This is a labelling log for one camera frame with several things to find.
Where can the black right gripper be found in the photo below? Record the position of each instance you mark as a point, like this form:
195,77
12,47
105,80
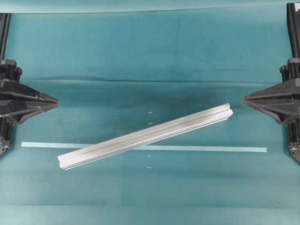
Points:
287,100

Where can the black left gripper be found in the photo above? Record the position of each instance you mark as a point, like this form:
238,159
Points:
17,111

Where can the long silver aluminium rail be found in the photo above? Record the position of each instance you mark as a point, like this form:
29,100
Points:
146,136

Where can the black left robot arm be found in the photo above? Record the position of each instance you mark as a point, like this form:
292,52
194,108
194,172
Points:
9,70

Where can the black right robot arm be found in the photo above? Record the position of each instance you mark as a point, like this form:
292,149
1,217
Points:
289,71

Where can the light blue tape strip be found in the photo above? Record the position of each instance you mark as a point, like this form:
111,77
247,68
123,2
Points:
150,147

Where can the teal table cloth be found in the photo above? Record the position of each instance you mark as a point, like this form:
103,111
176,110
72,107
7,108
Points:
115,74

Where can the black left frame post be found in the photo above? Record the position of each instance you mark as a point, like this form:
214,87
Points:
4,26

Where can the black frame post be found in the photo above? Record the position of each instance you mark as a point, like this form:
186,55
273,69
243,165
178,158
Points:
4,26
293,24

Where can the black right frame post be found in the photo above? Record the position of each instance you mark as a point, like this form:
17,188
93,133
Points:
293,24

